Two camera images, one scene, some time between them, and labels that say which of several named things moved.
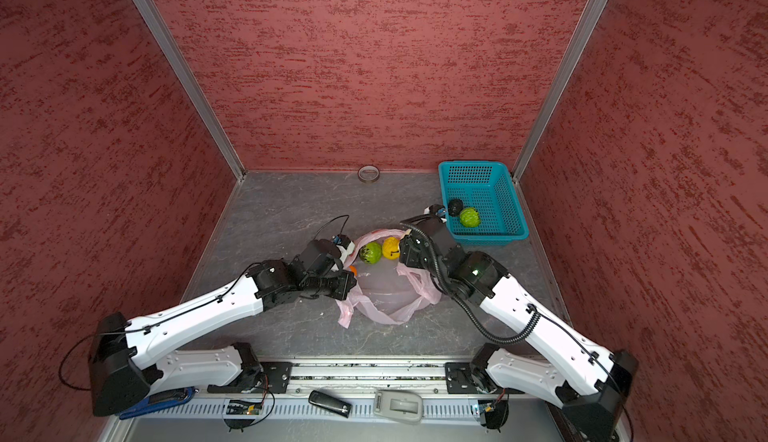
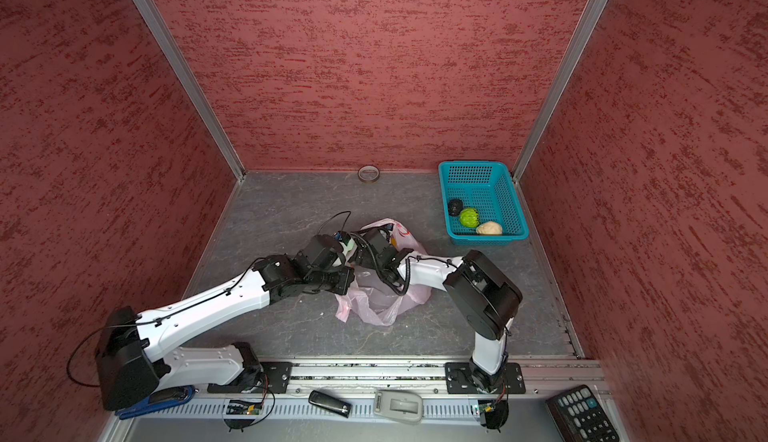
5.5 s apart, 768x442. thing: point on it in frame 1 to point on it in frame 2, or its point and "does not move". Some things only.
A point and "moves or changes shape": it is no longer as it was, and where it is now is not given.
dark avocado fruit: (455, 207) does not move
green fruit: (469, 217) does not move
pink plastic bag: (387, 292) moves or changes shape
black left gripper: (346, 281) does not move
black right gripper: (409, 251) to (363, 256)
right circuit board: (493, 413) does not move
